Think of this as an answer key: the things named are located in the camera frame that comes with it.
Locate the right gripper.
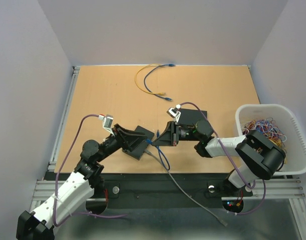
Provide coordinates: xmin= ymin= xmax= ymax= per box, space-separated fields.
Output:
xmin=151 ymin=120 xmax=201 ymax=146

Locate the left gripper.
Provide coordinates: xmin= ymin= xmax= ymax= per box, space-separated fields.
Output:
xmin=96 ymin=123 xmax=148 ymax=162

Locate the black network switch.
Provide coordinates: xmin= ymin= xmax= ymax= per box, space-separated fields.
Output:
xmin=121 ymin=125 xmax=155 ymax=161
xmin=178 ymin=108 xmax=205 ymax=126

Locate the grey ethernet cable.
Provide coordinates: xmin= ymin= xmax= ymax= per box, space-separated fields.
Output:
xmin=145 ymin=149 xmax=228 ymax=227

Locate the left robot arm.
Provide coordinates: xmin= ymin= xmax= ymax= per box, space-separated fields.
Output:
xmin=16 ymin=124 xmax=147 ymax=240

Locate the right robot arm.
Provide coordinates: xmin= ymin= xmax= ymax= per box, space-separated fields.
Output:
xmin=152 ymin=120 xmax=286 ymax=195

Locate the white plastic basket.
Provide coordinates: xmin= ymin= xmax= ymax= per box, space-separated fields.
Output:
xmin=235 ymin=104 xmax=306 ymax=176

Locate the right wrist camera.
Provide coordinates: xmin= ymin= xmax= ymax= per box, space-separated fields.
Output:
xmin=167 ymin=104 xmax=181 ymax=123

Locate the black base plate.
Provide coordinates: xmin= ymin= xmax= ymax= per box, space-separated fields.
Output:
xmin=86 ymin=173 xmax=252 ymax=213

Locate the yellow ethernet cable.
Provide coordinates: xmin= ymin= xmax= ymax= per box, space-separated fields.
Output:
xmin=134 ymin=63 xmax=166 ymax=97

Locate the bundle of coloured wires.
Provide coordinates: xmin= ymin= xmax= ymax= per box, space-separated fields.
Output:
xmin=241 ymin=114 xmax=291 ymax=156

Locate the aluminium frame rail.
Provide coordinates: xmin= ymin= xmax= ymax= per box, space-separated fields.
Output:
xmin=245 ymin=178 xmax=305 ymax=200

